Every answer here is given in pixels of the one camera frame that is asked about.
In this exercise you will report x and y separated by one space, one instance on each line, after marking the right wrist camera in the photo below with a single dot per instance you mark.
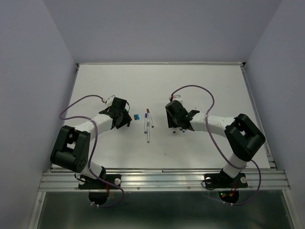
176 97

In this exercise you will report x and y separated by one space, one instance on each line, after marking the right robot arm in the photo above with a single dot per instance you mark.
243 136

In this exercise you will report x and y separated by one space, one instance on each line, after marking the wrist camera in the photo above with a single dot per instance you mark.
176 97
108 102

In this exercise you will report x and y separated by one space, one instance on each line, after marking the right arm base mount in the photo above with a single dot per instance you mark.
227 186

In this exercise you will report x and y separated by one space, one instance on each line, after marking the aluminium front rail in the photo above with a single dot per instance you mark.
156 180

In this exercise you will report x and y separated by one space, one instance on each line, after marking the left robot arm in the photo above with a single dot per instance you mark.
71 148

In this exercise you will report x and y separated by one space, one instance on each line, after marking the dark red marker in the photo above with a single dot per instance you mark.
150 118

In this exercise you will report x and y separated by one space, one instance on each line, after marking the navy blue marker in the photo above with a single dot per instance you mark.
145 122

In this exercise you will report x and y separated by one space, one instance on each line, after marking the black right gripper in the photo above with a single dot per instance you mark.
170 122

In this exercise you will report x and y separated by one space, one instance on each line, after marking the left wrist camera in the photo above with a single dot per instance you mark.
108 102

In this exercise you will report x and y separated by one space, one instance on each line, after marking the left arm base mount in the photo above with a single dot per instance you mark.
99 188

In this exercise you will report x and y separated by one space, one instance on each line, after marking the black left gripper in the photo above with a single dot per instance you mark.
127 119

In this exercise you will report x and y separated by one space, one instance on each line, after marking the grey marker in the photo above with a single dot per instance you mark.
148 132

